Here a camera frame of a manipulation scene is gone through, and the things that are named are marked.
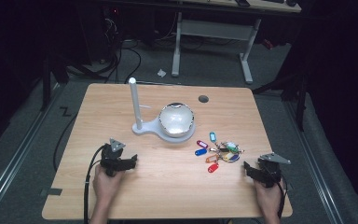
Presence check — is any white-framed wooden desk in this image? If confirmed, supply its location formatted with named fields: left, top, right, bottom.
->
left=170, top=0, right=303, bottom=85

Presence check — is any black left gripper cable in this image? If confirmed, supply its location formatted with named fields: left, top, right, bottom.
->
left=83, top=144, right=110, bottom=224

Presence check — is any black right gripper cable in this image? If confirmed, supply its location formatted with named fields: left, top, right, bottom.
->
left=276, top=180, right=289, bottom=219

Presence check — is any black tape strip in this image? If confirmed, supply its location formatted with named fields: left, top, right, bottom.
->
left=40, top=188, right=63, bottom=198

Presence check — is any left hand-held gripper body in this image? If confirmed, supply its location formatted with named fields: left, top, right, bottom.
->
left=100, top=137, right=131, bottom=178

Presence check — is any bundle of black floor cables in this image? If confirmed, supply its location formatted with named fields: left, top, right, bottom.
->
left=68, top=15, right=181, bottom=84

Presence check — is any dark computer tower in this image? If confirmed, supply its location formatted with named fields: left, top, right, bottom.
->
left=81, top=4, right=123, bottom=64

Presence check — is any person's left hand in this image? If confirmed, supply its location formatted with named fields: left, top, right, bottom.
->
left=91, top=163, right=126, bottom=207

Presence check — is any black metal stand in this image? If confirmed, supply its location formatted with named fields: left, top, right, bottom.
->
left=39, top=54, right=71, bottom=112
left=251, top=73, right=310, bottom=133

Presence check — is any metal floor rail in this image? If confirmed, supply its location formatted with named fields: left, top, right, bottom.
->
left=283, top=101, right=346, bottom=224
left=0, top=82, right=62, bottom=218

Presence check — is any person's right hand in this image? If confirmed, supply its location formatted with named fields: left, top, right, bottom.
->
left=254, top=179, right=285, bottom=217

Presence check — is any bunch of coloured key tags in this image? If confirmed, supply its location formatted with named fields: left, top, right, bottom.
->
left=194, top=131, right=245, bottom=175

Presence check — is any white stand with post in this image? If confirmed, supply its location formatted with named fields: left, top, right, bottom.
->
left=129, top=77, right=197, bottom=144

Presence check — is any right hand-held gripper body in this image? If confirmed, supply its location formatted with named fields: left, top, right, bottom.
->
left=256, top=151, right=292, bottom=189

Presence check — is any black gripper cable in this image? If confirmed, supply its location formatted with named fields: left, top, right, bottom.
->
left=83, top=144, right=110, bottom=224
left=276, top=180, right=289, bottom=219

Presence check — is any silver metal bowl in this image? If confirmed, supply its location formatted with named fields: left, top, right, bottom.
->
left=158, top=102, right=196, bottom=139

